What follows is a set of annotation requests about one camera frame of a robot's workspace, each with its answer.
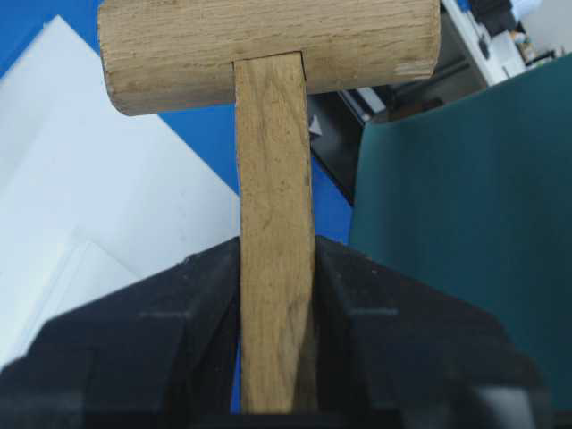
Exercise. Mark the black aluminium frame rail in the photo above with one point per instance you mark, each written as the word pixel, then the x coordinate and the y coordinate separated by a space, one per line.
pixel 338 119

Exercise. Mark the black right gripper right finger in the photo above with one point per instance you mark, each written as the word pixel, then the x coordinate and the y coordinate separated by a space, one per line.
pixel 396 353

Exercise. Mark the dark green backdrop sheet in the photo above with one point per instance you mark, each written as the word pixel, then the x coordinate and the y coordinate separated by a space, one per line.
pixel 474 198

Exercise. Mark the large white foam board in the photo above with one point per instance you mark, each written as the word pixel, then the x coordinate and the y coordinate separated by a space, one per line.
pixel 91 200

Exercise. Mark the wooden mallet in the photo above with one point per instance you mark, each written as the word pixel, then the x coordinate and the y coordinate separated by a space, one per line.
pixel 266 57

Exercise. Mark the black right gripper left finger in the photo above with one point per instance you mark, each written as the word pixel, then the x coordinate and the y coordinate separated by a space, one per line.
pixel 159 353

